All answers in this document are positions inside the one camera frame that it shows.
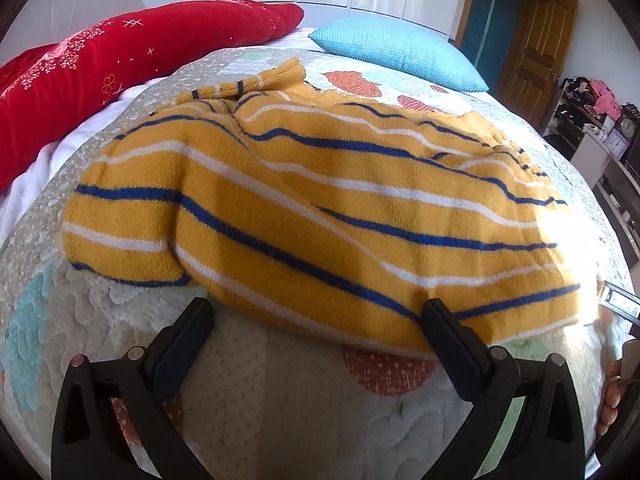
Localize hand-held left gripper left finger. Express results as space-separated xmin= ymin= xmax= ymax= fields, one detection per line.
xmin=51 ymin=297 xmax=216 ymax=480

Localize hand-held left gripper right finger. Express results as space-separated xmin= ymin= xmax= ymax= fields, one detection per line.
xmin=421 ymin=298 xmax=587 ymax=480

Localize yellow striped knit sweater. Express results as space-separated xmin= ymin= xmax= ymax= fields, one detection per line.
xmin=62 ymin=57 xmax=583 ymax=354

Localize person's right hand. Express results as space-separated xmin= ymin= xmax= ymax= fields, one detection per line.
xmin=596 ymin=359 xmax=625 ymax=437

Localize dark low cabinet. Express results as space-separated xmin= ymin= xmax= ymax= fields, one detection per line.
xmin=592 ymin=157 xmax=640 ymax=263

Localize patterned quilted bedspread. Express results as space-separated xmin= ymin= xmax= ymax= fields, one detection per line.
xmin=0 ymin=42 xmax=640 ymax=480

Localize small white clock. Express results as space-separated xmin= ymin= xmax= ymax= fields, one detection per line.
xmin=605 ymin=127 xmax=630 ymax=159

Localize dark wooden mantel clock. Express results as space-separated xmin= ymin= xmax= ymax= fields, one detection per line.
xmin=617 ymin=104 xmax=640 ymax=162

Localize cluttered storage shelf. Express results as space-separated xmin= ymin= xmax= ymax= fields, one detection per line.
xmin=542 ymin=76 xmax=640 ymax=173

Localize pink cloth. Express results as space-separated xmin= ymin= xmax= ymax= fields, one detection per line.
xmin=590 ymin=79 xmax=624 ymax=119

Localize white fleece blanket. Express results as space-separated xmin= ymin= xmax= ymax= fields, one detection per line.
xmin=0 ymin=27 xmax=323 ymax=248

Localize brown wooden door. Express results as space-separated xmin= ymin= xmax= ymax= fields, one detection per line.
xmin=496 ymin=0 xmax=581 ymax=130

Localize light blue pillow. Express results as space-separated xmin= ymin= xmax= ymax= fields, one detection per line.
xmin=308 ymin=16 xmax=490 ymax=93

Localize teal door curtain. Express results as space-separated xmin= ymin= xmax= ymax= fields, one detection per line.
xmin=457 ymin=0 xmax=525 ymax=80

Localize red patterned pillow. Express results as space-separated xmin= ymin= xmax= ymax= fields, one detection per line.
xmin=0 ymin=1 xmax=305 ymax=196

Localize white padded headboard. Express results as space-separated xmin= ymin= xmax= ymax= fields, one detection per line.
xmin=0 ymin=0 xmax=147 ymax=63

